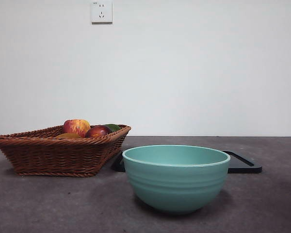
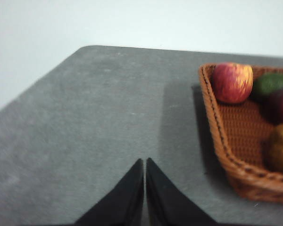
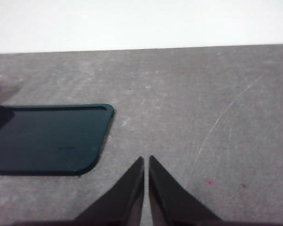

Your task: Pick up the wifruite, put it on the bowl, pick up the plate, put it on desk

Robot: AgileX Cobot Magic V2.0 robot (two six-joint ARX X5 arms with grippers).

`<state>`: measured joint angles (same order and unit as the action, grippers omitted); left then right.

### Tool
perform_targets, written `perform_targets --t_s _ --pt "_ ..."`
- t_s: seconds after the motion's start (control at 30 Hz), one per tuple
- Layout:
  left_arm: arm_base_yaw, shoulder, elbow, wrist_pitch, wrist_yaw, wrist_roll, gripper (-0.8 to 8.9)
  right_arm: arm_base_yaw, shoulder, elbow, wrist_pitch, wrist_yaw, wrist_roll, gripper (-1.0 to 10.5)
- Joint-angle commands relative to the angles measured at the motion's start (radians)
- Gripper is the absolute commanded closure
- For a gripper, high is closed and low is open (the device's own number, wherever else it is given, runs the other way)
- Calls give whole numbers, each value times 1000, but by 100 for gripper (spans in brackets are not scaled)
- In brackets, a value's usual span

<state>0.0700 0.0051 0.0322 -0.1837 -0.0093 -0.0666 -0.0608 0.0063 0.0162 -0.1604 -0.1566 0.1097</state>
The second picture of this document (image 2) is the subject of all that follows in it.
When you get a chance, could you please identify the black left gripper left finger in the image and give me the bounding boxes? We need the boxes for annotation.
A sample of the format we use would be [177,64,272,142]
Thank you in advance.
[74,158,145,226]

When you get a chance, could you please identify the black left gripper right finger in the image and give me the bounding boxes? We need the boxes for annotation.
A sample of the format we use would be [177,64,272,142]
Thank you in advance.
[146,157,218,226]

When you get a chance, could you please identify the brown wicker basket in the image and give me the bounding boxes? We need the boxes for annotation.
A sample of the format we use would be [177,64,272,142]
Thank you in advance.
[198,62,283,205]

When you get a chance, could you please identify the red yellow apple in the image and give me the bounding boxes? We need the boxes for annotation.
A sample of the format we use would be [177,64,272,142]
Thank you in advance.
[212,62,254,104]

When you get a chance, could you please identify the dark red plum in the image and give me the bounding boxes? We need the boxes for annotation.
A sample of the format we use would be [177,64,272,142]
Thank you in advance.
[265,88,283,124]

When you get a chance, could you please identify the green avocado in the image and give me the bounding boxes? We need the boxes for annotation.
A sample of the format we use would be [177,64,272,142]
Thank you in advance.
[251,72,283,103]

